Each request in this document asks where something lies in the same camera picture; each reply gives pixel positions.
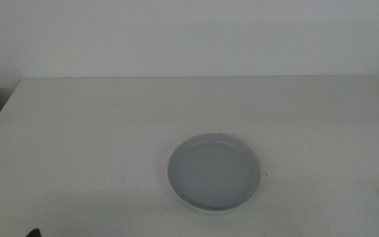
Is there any grey shallow bowl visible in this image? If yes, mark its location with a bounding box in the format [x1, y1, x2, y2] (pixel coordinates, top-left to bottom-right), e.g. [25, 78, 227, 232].
[167, 132, 262, 211]

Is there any white shallow bowl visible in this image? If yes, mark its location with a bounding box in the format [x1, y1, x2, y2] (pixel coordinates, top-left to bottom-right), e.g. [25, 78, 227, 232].
[168, 174, 259, 214]

